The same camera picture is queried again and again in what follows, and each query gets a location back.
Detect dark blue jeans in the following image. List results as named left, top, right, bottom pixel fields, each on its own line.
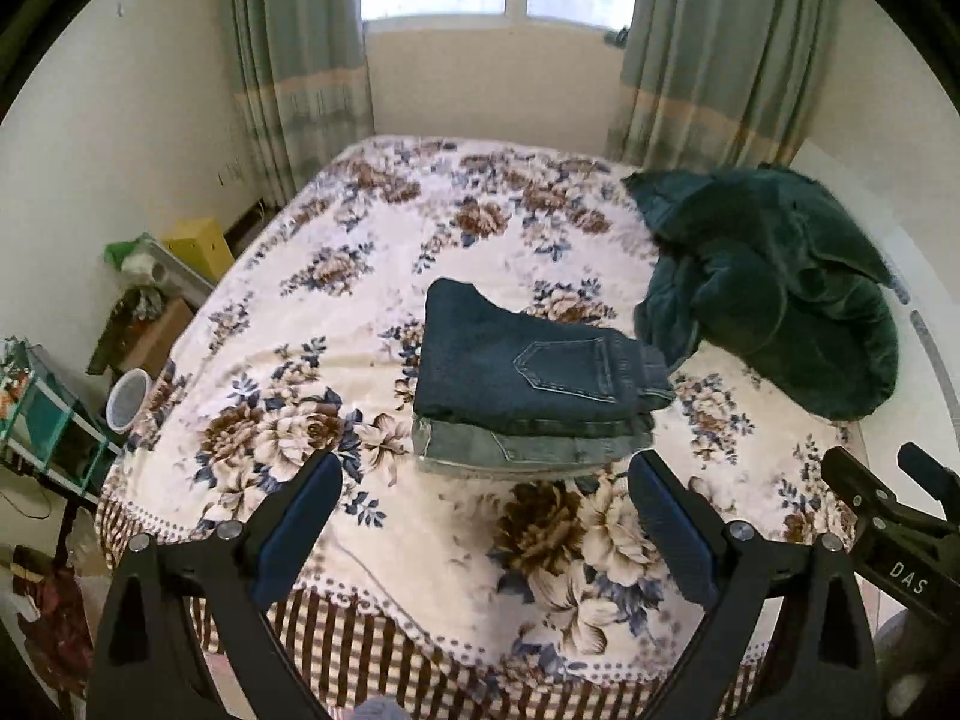
left=413, top=278, right=675, bottom=437

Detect red patterned cloth on floor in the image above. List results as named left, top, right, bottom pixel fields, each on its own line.
left=11, top=544, right=94, bottom=699

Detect dark green plush blanket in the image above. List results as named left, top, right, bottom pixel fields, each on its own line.
left=623, top=164, right=900, bottom=421

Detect white bed headboard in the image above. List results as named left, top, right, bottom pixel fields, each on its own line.
left=791, top=140, right=958, bottom=468

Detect teal shelf rack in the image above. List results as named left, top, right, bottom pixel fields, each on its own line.
left=2, top=337, right=121, bottom=505

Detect white waste bin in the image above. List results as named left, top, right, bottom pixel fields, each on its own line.
left=104, top=369, right=153, bottom=434

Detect cardboard box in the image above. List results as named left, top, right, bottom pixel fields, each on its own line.
left=119, top=298, right=194, bottom=379

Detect stack of folded jeans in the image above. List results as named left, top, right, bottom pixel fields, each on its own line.
left=412, top=415, right=656, bottom=481

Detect green bag with roll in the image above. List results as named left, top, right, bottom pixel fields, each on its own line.
left=103, top=232, right=213, bottom=309

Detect yellow box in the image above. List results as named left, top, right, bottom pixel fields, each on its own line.
left=163, top=218, right=235, bottom=283

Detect right green striped curtain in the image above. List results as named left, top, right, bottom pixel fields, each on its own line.
left=605, top=0, right=839, bottom=171

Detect green striped curtain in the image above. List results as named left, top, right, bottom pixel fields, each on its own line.
left=217, top=0, right=374, bottom=208
left=605, top=0, right=839, bottom=171

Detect left green striped curtain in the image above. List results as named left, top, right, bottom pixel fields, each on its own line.
left=217, top=0, right=374, bottom=208

